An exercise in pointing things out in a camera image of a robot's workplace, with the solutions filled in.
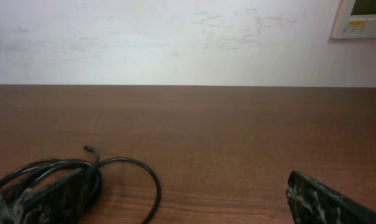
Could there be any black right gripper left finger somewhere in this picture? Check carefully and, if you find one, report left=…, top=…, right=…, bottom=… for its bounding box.
left=0, top=169, right=88, bottom=224

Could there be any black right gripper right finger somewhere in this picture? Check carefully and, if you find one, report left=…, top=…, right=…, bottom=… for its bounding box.
left=285, top=170, right=376, bottom=224

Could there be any black USB cable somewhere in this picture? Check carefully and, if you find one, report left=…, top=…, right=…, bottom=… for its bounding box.
left=0, top=145, right=162, bottom=224

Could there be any white wall control panel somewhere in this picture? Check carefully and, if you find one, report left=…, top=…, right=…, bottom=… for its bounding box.
left=330, top=0, right=376, bottom=39

